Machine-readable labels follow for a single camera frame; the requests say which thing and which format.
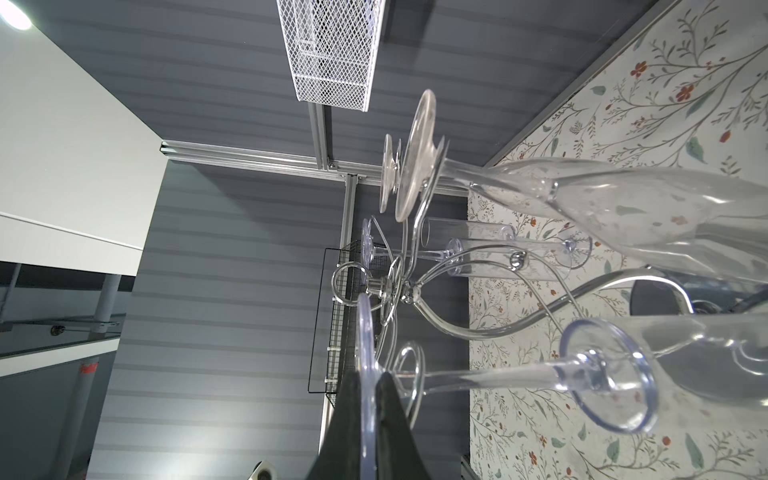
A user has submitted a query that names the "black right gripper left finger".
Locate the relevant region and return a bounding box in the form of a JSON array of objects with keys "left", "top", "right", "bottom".
[{"left": 306, "top": 371, "right": 361, "bottom": 480}]

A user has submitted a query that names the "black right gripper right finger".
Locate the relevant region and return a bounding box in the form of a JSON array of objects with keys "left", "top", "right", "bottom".
[{"left": 376, "top": 373, "right": 430, "bottom": 480}]

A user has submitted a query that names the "clear wine glass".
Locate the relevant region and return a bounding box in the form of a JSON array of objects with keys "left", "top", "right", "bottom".
[
  {"left": 393, "top": 90, "right": 767, "bottom": 283},
  {"left": 379, "top": 134, "right": 402, "bottom": 214},
  {"left": 355, "top": 296, "right": 767, "bottom": 479},
  {"left": 359, "top": 217, "right": 595, "bottom": 283},
  {"left": 420, "top": 217, "right": 516, "bottom": 250}
]

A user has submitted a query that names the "chrome wine glass rack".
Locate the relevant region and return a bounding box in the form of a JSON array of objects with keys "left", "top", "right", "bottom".
[{"left": 329, "top": 137, "right": 768, "bottom": 433}]

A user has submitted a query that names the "black wire basket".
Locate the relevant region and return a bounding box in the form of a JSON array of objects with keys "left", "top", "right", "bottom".
[{"left": 307, "top": 240, "right": 364, "bottom": 405}]

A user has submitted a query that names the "aluminium frame profile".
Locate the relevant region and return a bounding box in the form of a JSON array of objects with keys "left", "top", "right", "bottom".
[{"left": 160, "top": 1, "right": 677, "bottom": 243}]

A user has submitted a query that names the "white table outside enclosure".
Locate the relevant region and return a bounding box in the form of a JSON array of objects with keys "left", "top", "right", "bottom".
[{"left": 1, "top": 24, "right": 167, "bottom": 479}]

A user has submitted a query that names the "white wire mesh basket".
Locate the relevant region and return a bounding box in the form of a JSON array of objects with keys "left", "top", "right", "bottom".
[{"left": 277, "top": 0, "right": 387, "bottom": 112}]

